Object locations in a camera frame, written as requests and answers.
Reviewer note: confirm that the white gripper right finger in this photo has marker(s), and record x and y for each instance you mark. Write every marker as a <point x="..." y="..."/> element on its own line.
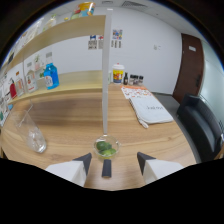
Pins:
<point x="156" y="168"/>

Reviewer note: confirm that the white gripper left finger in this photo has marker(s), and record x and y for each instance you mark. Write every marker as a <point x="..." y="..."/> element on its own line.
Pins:
<point x="71" y="170"/>

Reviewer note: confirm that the yellow cup white lid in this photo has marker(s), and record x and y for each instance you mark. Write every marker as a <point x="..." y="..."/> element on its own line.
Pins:
<point x="118" y="74"/>

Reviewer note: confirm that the clear drinking glass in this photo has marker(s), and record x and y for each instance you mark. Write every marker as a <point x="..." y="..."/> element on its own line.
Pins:
<point x="33" y="136"/>

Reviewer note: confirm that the white notebook pouch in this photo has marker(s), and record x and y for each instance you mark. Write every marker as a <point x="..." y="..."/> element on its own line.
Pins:
<point x="151" y="110"/>

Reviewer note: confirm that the black chair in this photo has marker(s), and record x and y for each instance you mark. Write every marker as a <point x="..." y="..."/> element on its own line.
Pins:
<point x="200" y="123"/>

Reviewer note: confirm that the orange printed paper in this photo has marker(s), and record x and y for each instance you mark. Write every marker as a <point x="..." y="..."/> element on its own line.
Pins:
<point x="135" y="90"/>

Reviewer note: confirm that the two-tier wooden shelf rack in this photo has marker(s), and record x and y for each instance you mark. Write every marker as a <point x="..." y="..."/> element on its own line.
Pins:
<point x="76" y="81"/>

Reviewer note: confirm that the row of spice jars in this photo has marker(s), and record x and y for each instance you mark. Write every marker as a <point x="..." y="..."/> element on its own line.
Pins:
<point x="136" y="80"/>

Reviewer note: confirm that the blue liquid bottle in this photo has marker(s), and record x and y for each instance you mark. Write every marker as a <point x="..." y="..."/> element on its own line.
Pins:
<point x="51" y="78"/>

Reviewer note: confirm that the dark small bottle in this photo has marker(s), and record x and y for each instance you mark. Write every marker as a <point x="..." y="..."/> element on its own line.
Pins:
<point x="125" y="79"/>

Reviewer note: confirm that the clear bottle orange cap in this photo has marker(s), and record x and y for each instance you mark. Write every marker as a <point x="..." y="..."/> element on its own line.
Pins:
<point x="19" y="86"/>

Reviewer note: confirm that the red liquid bottle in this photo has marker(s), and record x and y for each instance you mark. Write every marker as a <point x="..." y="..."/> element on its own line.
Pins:
<point x="13" y="90"/>

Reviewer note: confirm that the brown door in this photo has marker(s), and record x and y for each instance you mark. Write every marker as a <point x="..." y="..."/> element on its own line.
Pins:
<point x="189" y="66"/>

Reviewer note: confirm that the wall posters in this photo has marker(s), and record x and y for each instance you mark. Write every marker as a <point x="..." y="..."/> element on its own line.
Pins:
<point x="105" y="40"/>

